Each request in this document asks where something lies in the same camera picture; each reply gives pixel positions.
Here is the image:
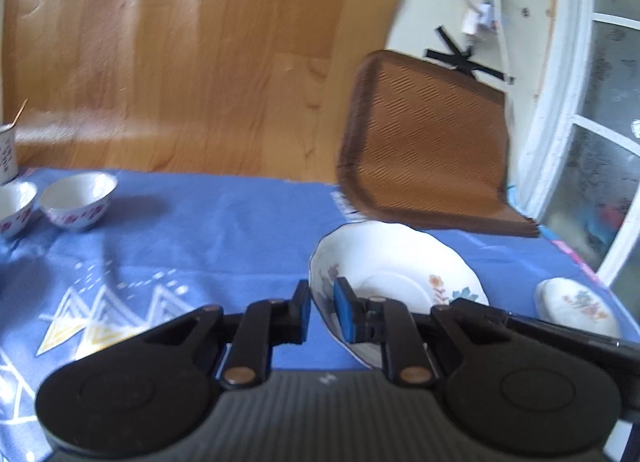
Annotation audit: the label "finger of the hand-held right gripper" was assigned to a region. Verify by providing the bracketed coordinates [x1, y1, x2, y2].
[506, 312, 640, 383]

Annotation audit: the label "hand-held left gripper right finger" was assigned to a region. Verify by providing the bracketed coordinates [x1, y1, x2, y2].
[333, 277, 511, 389]

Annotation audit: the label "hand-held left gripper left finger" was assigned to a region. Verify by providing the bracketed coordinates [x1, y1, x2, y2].
[145, 280, 313, 389]

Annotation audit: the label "small floral white plate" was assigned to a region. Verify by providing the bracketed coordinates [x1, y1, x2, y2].
[535, 278, 621, 341]

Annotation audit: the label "large floral white plate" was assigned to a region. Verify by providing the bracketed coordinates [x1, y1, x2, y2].
[308, 221, 490, 370]

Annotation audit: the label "white bowl pink flowers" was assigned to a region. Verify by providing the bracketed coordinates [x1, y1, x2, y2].
[0, 182, 39, 241]
[39, 173, 119, 233]

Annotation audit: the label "light blue pink sheet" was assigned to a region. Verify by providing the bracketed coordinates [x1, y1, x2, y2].
[540, 224, 602, 283]

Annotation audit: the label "blue patterned tablecloth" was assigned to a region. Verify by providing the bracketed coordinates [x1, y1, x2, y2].
[0, 167, 626, 462]

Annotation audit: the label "brown woven mat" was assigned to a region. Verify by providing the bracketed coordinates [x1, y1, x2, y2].
[337, 49, 542, 239]

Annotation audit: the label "long black tape strip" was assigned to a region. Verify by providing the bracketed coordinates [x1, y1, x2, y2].
[426, 48, 516, 86]

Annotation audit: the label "short black tape strip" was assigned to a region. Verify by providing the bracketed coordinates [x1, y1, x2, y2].
[435, 26, 476, 68]

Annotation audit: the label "white power strip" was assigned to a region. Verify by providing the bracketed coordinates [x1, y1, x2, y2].
[461, 0, 512, 38]

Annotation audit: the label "white enamel mug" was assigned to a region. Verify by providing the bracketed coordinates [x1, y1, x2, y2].
[0, 123, 21, 185]

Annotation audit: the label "wood-pattern wall sheet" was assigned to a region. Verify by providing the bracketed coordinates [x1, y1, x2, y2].
[2, 0, 407, 183]

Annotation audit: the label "white power cable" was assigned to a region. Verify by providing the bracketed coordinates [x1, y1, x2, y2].
[492, 0, 517, 83]

